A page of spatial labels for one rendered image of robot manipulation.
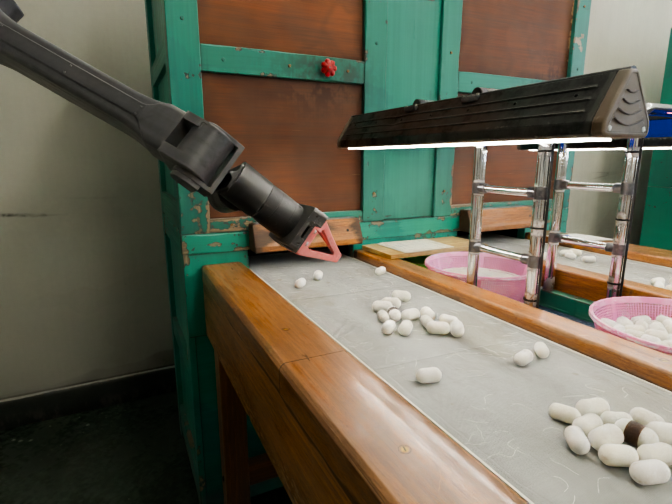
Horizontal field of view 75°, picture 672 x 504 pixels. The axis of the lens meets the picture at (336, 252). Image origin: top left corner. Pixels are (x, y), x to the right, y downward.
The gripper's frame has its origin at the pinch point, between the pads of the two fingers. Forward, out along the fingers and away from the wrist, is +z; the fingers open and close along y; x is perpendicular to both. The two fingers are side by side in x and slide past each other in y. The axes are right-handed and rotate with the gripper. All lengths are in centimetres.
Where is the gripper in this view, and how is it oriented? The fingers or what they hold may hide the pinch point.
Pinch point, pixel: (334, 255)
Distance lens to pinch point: 68.6
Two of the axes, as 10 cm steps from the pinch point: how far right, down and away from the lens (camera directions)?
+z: 7.1, 5.5, 4.4
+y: -4.2, -1.7, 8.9
